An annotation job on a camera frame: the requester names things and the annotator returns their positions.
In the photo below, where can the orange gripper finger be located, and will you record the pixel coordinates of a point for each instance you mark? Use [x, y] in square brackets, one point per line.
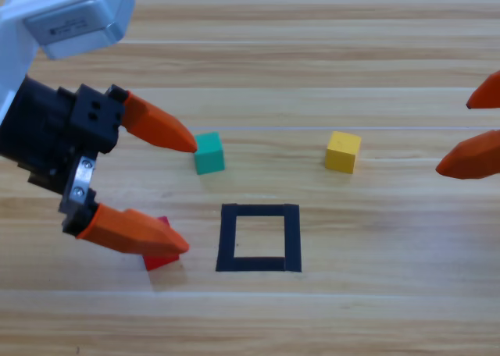
[136, 235]
[488, 96]
[472, 159]

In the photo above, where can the green cube block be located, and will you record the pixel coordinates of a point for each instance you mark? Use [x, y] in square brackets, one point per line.
[211, 157]

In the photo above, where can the black tape square outline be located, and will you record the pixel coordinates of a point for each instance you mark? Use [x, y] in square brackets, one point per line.
[226, 239]

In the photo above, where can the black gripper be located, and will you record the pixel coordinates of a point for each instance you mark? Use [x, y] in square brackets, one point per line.
[47, 129]

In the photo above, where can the red cube block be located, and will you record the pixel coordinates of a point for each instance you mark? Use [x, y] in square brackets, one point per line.
[156, 262]

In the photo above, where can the yellow cube block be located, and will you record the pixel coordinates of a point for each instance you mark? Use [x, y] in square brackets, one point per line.
[341, 153]

